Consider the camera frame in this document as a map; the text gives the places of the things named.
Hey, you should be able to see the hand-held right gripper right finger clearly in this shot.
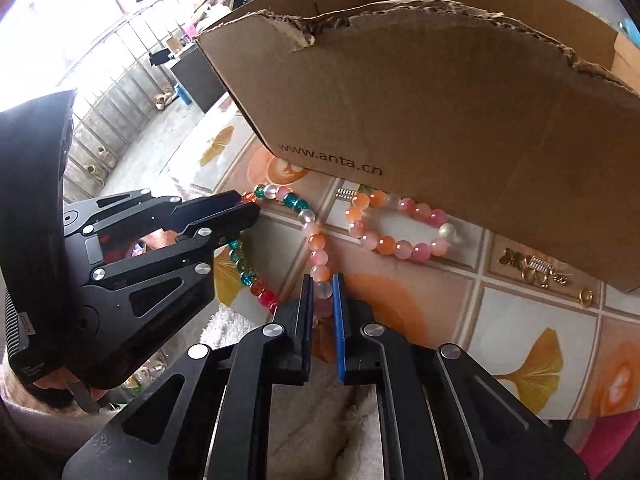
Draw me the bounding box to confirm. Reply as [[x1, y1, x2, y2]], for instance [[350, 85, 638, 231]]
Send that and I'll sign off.
[[331, 272, 588, 480]]

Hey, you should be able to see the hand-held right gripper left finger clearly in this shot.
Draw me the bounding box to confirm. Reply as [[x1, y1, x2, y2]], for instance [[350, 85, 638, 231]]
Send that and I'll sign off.
[[62, 274, 316, 480]]

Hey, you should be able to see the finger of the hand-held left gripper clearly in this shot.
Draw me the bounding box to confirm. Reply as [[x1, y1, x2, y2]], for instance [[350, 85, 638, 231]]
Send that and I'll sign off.
[[90, 203, 261, 331], [62, 189, 244, 241]]

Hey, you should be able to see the multicolour bead bracelet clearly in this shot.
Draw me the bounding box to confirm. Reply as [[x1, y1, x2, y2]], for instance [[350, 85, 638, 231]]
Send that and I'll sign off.
[[227, 184, 335, 320]]

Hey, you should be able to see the pink orange bead bracelet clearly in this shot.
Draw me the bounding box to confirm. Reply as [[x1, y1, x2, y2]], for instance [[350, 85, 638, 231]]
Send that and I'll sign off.
[[346, 189, 458, 263]]

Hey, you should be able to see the gold abacus charm with chain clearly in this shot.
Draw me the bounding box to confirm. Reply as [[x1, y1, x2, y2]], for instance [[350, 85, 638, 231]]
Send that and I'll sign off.
[[531, 256, 571, 286]]

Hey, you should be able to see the brown cardboard box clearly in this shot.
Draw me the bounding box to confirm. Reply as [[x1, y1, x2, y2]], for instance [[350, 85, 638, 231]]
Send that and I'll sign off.
[[195, 0, 640, 295]]

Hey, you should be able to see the person's left hand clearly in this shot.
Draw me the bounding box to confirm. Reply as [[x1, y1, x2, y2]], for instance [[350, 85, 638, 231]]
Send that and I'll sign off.
[[30, 366, 108, 413]]

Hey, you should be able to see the white fluffy cloth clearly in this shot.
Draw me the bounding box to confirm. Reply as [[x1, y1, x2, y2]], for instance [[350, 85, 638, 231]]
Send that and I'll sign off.
[[200, 305, 381, 480]]

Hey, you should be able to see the black table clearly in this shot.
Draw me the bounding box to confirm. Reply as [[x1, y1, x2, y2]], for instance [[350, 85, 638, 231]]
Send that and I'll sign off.
[[172, 45, 228, 113]]

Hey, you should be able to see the ginkgo leaf print tablecloth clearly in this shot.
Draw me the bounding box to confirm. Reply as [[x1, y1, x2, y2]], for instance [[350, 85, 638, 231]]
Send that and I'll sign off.
[[165, 105, 640, 421]]

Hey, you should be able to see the pink floral blanket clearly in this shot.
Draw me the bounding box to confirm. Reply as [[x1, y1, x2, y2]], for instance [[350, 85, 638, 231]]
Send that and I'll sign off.
[[545, 407, 640, 480]]

